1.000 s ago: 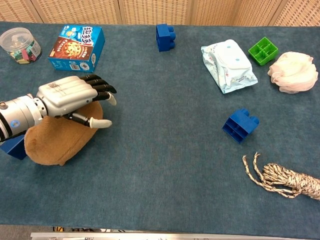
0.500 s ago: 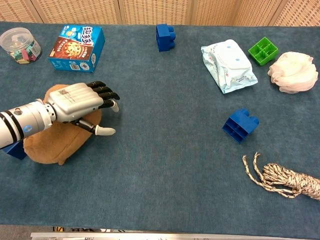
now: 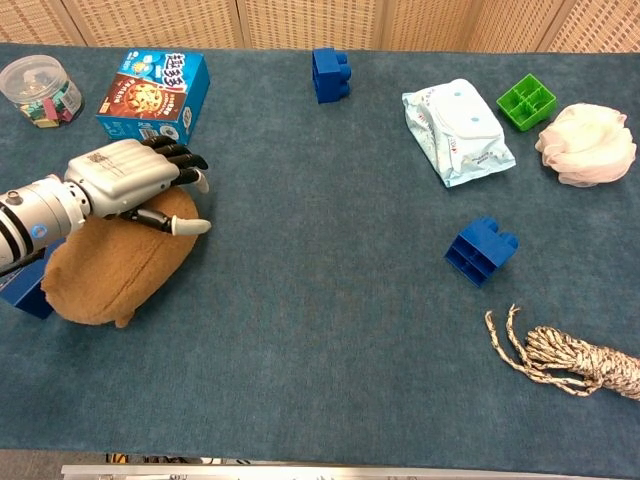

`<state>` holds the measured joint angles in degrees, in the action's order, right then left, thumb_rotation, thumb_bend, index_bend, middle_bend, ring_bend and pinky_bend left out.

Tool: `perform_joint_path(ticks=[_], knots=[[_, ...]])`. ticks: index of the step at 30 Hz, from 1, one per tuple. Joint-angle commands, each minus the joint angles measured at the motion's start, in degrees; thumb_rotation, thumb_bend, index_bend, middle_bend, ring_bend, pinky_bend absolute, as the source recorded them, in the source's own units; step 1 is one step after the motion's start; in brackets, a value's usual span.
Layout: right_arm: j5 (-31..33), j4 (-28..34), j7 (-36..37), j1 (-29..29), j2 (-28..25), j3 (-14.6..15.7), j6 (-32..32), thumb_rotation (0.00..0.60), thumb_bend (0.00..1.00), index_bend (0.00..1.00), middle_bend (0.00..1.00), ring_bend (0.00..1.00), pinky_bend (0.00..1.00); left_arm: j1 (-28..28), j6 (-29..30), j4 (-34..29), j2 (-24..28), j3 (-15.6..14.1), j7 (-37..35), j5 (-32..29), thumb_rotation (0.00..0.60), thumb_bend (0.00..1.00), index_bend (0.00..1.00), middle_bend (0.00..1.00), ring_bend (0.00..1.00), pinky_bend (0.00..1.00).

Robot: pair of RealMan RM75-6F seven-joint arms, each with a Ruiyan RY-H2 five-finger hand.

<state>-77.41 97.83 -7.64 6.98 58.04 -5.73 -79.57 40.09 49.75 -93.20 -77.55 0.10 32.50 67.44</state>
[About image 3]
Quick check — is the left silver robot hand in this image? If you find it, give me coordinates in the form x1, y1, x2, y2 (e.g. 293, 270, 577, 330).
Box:
63, 135, 213, 236

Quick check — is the brown plush toy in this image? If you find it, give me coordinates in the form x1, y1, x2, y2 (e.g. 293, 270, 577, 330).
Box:
40, 187, 200, 329

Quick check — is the blue building block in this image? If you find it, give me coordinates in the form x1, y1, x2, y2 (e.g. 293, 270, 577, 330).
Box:
443, 215, 520, 289
311, 47, 354, 105

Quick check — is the green building block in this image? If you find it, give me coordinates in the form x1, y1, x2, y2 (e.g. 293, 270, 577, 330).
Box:
495, 73, 558, 133

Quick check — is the pink white plush object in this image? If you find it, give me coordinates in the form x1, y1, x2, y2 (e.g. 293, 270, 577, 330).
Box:
534, 103, 638, 188

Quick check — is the blue cookie box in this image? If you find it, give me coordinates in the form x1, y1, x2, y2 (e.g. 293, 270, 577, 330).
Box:
95, 48, 211, 147

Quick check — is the clear jar of colourful clips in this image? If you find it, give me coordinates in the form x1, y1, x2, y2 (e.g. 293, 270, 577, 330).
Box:
0, 54, 85, 130

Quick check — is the blue rectangular box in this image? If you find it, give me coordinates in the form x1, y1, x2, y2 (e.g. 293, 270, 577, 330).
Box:
0, 238, 66, 321

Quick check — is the woven folding screen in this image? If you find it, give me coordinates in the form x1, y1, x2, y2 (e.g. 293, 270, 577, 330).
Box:
0, 0, 640, 54

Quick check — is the white wet wipes pack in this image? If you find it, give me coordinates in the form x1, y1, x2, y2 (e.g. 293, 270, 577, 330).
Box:
401, 78, 517, 189

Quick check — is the aluminium frame rail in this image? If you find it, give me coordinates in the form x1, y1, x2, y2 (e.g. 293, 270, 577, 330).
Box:
60, 463, 640, 480

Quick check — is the coiled beige speckled rope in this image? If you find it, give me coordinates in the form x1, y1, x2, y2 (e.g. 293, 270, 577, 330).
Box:
484, 303, 640, 401

